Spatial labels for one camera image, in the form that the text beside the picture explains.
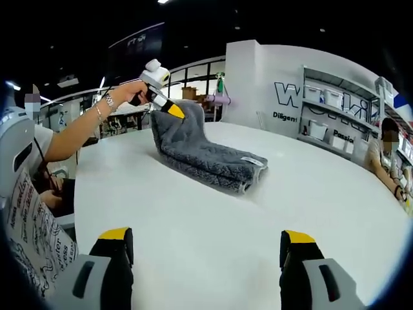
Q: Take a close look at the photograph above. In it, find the silver wristwatch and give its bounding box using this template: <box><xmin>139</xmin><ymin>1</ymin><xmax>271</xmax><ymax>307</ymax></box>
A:
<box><xmin>103</xmin><ymin>92</ymin><xmax>117</xmax><ymax>112</ymax></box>

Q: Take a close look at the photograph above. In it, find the person's left hand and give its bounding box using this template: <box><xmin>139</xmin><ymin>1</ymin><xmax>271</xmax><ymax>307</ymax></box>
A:
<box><xmin>111</xmin><ymin>80</ymin><xmax>152</xmax><ymax>107</ymax></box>

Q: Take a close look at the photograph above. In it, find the white table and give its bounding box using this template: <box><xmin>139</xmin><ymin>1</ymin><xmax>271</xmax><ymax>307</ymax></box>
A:
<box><xmin>74</xmin><ymin>121</ymin><xmax>412</xmax><ymax>310</ymax></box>

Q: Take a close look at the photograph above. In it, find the white chest-worn device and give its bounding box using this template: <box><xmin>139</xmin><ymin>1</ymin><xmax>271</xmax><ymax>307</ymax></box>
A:
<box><xmin>0</xmin><ymin>105</ymin><xmax>37</xmax><ymax>201</ymax></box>

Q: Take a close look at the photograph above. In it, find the black device cable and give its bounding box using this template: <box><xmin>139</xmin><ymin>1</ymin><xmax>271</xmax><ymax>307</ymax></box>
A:
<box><xmin>34</xmin><ymin>137</ymin><xmax>55</xmax><ymax>193</ymax></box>

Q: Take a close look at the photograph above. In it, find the white storage shelf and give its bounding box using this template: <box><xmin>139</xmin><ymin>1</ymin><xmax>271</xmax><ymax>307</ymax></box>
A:
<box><xmin>305</xmin><ymin>87</ymin><xmax>413</xmax><ymax>156</ymax></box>

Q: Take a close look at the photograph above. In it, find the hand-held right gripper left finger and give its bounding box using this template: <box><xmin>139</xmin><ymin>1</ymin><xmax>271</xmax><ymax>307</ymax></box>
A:
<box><xmin>48</xmin><ymin>227</ymin><xmax>135</xmax><ymax>310</ymax></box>

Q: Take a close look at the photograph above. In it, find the purple rolled mat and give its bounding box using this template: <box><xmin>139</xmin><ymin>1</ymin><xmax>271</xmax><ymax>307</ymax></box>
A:
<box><xmin>206</xmin><ymin>95</ymin><xmax>233</xmax><ymax>107</ymax></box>

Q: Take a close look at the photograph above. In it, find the grey metal shelving rack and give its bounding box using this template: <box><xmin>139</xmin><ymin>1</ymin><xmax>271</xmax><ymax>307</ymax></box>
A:
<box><xmin>298</xmin><ymin>64</ymin><xmax>383</xmax><ymax>152</ymax></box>
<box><xmin>374</xmin><ymin>76</ymin><xmax>413</xmax><ymax>152</ymax></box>

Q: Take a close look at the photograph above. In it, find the operator person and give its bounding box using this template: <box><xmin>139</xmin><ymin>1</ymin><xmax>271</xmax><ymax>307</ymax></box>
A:
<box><xmin>0</xmin><ymin>124</ymin><xmax>80</xmax><ymax>301</ymax></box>

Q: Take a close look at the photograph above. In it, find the large black overhead display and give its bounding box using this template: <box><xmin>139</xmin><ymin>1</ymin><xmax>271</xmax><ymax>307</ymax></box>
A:
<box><xmin>108</xmin><ymin>22</ymin><xmax>165</xmax><ymax>70</ymax></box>

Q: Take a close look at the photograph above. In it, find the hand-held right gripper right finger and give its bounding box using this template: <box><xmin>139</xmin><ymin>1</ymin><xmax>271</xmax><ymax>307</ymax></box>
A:
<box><xmin>279</xmin><ymin>229</ymin><xmax>365</xmax><ymax>310</ymax></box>

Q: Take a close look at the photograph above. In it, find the grey ceiling unit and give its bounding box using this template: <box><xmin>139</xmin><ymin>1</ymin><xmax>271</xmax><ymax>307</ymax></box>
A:
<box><xmin>57</xmin><ymin>74</ymin><xmax>80</xmax><ymax>88</ymax></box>

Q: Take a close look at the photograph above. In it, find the grey towel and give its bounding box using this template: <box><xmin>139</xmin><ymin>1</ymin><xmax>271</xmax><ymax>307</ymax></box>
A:
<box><xmin>150</xmin><ymin>99</ymin><xmax>269</xmax><ymax>196</ymax></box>

